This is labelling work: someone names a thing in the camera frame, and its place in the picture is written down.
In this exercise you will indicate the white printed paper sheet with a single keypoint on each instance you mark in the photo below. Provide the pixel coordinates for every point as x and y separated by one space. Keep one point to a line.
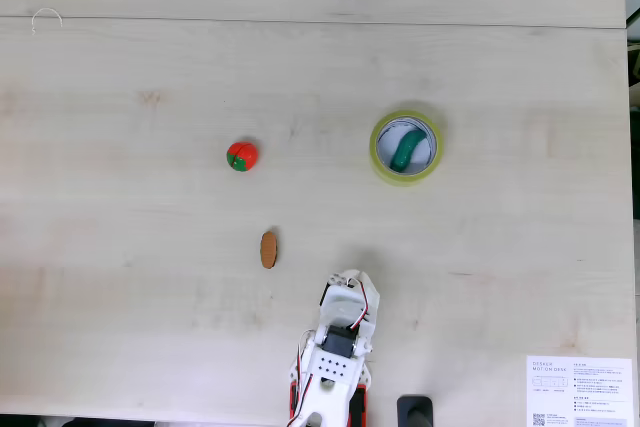
580 392

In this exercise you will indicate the red green toy tomato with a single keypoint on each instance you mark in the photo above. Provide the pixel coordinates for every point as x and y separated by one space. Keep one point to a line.
243 156

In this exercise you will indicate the black clamp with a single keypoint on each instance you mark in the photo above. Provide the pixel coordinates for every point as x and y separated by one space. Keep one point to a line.
415 412

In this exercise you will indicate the green toy cucumber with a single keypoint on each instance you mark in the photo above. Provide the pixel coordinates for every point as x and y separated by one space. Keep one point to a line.
405 149

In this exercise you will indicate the brown toy bread slice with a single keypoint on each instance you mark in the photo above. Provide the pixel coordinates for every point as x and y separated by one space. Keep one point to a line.
269 249

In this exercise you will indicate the yellow tape roll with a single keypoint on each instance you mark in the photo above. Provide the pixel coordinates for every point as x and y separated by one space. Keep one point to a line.
375 159

